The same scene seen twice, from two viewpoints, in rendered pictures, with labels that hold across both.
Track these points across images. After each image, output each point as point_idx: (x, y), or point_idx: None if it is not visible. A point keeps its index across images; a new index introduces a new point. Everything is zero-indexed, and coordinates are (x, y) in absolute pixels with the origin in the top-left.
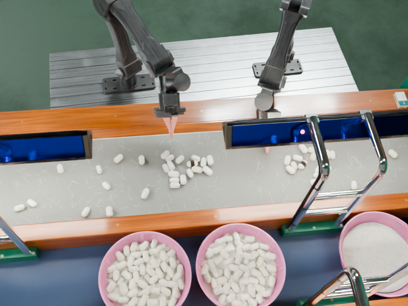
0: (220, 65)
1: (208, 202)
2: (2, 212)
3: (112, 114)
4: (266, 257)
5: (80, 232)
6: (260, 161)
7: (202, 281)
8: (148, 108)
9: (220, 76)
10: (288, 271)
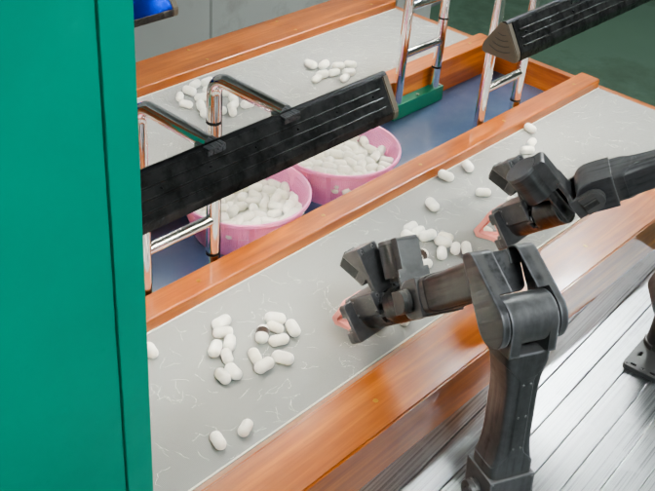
0: (593, 478)
1: (350, 236)
2: (540, 138)
3: (591, 245)
4: None
5: (445, 145)
6: (332, 311)
7: (276, 177)
8: (564, 276)
9: (564, 457)
10: (178, 257)
